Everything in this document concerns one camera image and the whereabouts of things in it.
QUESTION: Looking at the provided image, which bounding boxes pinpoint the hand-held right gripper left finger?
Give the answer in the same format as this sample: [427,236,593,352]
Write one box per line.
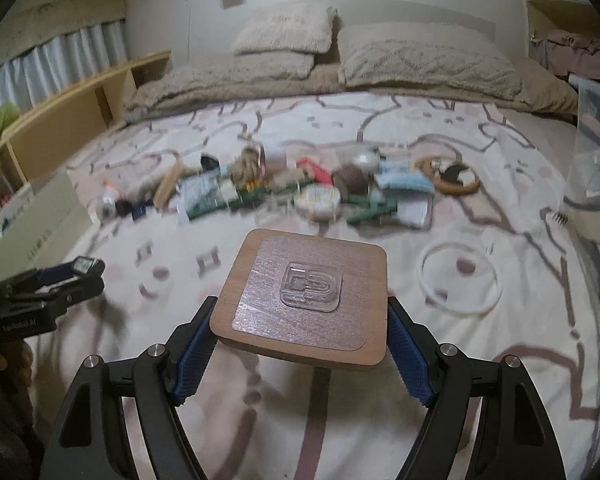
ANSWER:
[44,295,220,480]

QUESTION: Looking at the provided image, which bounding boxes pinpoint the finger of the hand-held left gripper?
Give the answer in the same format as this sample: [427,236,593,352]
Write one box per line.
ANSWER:
[10,274,106,312]
[0,258,106,297]

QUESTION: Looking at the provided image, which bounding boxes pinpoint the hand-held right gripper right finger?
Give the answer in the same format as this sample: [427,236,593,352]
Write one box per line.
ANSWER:
[386,296,569,480]

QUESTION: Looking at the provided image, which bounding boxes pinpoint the white cardboard box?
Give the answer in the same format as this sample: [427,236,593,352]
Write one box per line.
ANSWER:
[0,167,94,282]

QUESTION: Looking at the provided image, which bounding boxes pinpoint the square wooden board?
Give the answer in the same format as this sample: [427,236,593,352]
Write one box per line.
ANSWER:
[209,228,390,366]

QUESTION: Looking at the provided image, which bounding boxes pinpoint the person's left forearm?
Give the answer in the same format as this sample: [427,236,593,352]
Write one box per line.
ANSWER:
[0,377,49,480]

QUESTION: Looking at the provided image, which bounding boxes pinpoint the small white bottle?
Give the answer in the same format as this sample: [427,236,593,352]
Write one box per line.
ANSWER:
[97,182,121,224]

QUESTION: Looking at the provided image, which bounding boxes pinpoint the long wooden block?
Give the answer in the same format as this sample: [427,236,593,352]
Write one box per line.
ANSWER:
[152,157,186,210]

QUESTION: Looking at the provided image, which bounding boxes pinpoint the clear plastic packet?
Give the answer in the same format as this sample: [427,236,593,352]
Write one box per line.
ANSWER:
[395,195,434,231]

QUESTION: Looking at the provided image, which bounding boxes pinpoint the green pegs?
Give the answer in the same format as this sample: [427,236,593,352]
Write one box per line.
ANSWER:
[347,197,399,226]

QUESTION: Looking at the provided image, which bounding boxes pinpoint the white green packet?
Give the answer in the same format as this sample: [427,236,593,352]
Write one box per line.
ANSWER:
[177,172,236,221]

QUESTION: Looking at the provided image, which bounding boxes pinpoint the green plush toy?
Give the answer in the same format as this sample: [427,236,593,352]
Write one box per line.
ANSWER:
[0,104,21,141]

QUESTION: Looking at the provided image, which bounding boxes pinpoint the wooden shelf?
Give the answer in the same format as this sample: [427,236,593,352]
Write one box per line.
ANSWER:
[0,50,174,211]

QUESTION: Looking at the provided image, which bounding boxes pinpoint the blue face mask packet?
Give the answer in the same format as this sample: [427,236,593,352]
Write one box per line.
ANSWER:
[375,162,436,195]

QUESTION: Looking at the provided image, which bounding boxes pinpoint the flat white tape roll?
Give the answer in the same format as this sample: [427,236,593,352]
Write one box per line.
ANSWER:
[294,185,341,221]

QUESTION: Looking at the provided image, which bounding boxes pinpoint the brown tape roll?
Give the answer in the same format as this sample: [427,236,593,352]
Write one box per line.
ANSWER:
[332,165,371,199]

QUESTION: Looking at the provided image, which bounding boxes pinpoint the twine roll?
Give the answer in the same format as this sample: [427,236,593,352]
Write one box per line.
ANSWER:
[230,145,264,186]

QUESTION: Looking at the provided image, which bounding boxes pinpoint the light wooden block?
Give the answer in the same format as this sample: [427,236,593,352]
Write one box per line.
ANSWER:
[267,170,306,187]

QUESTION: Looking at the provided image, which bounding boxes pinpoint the clear tape roll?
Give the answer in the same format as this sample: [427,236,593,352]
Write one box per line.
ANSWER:
[337,147,384,171]

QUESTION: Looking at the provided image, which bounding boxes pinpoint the red flat item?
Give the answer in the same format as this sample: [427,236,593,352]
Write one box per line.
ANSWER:
[296,157,334,186]

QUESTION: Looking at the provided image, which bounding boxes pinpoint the white masking tape roll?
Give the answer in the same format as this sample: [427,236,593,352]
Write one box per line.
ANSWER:
[260,145,289,174]

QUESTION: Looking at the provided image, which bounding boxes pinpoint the grey curtain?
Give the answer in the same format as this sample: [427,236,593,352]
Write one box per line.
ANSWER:
[0,17,129,121]

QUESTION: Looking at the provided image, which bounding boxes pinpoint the flat beige pillow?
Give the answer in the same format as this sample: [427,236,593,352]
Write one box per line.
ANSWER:
[125,52,316,111]

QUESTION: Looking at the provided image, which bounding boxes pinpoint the printed curtain valance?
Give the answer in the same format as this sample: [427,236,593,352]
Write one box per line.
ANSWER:
[0,0,127,79]

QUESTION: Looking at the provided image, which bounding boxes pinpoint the clear plastic storage bin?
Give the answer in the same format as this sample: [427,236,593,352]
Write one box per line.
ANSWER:
[562,72,600,461]

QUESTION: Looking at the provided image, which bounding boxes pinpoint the beige duvet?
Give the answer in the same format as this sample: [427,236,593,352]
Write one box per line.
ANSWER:
[125,55,581,121]

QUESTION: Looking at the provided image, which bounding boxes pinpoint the large textured beige pillow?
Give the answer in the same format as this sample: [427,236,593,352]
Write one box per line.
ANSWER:
[337,22,524,101]

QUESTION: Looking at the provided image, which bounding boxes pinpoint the fluffy small pillow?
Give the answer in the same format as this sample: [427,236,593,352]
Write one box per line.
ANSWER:
[232,1,339,56]

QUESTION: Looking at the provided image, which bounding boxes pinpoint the pink cloth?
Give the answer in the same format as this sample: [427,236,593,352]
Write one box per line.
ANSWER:
[532,29,600,79]

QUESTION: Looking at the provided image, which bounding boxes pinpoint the white plastic ring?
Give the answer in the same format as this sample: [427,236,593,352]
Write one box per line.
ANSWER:
[417,241,505,317]

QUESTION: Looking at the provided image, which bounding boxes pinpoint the green cord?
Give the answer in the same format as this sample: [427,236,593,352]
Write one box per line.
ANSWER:
[237,180,301,207]

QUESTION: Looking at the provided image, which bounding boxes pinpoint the round wooden frame mirror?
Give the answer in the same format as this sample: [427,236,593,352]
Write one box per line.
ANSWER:
[412,154,481,196]

